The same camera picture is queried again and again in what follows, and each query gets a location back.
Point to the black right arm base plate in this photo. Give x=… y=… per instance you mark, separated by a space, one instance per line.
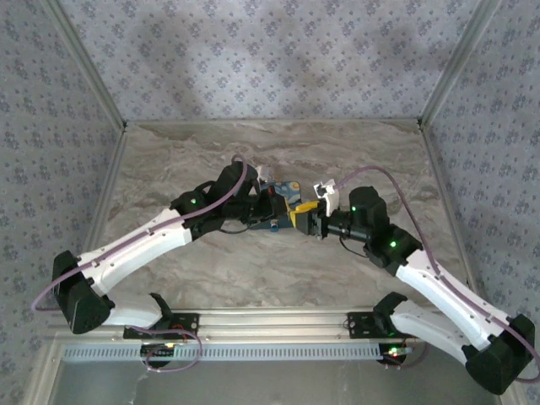
x=360 y=327

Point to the blue starry night tin box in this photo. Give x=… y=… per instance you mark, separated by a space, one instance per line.
x=289 y=188

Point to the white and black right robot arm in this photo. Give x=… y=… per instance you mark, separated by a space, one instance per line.
x=443 y=295

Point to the aluminium table side rail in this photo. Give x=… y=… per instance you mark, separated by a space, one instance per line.
x=105 y=202
x=447 y=198

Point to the controller board with led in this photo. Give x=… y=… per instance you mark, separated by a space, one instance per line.
x=158 y=349
x=394 y=352

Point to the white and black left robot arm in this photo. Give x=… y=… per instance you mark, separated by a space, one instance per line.
x=139 y=240

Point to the right controller board with LED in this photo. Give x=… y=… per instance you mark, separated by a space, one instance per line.
x=394 y=352

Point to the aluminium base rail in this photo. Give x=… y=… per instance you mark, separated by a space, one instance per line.
x=270 y=322

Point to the left controller board with LED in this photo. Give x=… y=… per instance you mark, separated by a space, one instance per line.
x=158 y=349

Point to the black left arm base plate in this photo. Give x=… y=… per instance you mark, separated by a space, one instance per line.
x=185 y=325

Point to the aluminium frame post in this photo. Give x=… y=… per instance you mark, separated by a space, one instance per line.
x=460 y=63
x=86 y=65

